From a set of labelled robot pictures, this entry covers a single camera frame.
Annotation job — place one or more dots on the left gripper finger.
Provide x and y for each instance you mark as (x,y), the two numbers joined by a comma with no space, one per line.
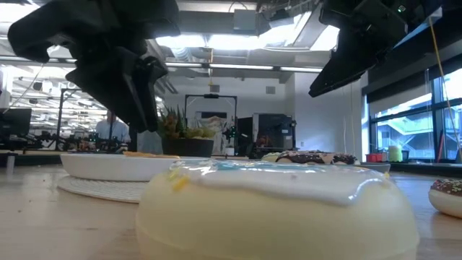
(122,90)
(43,36)

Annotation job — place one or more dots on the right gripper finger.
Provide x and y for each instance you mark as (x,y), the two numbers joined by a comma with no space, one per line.
(346,61)

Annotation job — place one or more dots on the large chocolate white-drizzle donut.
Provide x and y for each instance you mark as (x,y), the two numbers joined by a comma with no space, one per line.
(314,157)

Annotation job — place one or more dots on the large green iced donut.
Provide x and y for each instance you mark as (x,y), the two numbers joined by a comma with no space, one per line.
(269,157)

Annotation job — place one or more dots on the small brown sprinkled donut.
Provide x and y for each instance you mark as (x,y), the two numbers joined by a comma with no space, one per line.
(449,202)

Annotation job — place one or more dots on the large white blue-iced donut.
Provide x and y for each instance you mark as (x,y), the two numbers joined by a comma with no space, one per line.
(270,224)

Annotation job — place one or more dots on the person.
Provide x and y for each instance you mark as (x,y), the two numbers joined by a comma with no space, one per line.
(106,130)

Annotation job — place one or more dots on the white plate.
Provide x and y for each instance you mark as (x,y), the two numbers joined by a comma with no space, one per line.
(108,168)

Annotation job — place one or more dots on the potted succulent plant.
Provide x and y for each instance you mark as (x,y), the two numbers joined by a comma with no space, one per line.
(187,148)

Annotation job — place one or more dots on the black monitor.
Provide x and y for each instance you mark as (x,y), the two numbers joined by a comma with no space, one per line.
(14,122)

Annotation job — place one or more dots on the black cabinet machine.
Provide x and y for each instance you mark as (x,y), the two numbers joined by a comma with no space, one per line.
(274,130)

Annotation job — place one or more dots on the red box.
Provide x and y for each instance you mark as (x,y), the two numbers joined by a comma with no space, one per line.
(374,157)

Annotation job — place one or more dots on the round white woven placemat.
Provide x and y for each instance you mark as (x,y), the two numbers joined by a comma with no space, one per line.
(104,189)

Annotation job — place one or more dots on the green white cup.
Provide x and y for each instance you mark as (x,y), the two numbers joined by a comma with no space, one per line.
(395,154)

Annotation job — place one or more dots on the long ceiling light bar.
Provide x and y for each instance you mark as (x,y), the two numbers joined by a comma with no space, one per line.
(238,66)

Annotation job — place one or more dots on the grey ceiling box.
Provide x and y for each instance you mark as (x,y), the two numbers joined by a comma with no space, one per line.
(245,20)

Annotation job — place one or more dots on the dark grey plate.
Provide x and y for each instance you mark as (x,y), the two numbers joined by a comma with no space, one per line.
(377,167)

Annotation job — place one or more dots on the small white cup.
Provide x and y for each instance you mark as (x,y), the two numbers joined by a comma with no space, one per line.
(230,151)

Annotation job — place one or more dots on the tall black rig frame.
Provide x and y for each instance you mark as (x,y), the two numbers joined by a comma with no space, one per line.
(59,119)

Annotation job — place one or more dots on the black rig frame with camera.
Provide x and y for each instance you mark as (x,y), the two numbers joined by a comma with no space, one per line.
(211,96)

